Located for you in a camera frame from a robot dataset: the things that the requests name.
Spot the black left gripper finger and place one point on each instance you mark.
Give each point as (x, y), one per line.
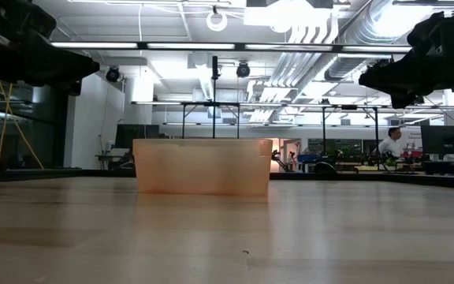
(61, 63)
(71, 88)

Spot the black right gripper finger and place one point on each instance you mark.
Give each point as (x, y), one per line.
(396, 77)
(406, 99)

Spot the person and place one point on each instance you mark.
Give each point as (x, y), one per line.
(390, 146)

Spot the black computer monitor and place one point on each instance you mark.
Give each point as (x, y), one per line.
(136, 136)
(444, 140)

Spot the white yellow wipes canister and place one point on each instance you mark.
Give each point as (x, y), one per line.
(109, 146)

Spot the black standing desk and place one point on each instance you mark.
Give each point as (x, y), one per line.
(112, 158)

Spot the black vertical pole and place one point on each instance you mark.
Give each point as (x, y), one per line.
(215, 94)

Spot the orange mat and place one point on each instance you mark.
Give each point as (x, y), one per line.
(203, 167)

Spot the black overhead light bar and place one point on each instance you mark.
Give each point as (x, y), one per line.
(239, 46)

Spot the round black ceiling camera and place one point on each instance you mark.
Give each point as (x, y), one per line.
(243, 69)
(112, 74)

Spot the black metal rig frame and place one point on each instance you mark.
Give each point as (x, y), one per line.
(211, 104)
(349, 107)

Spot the black table frame rail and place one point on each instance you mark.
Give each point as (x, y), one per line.
(369, 179)

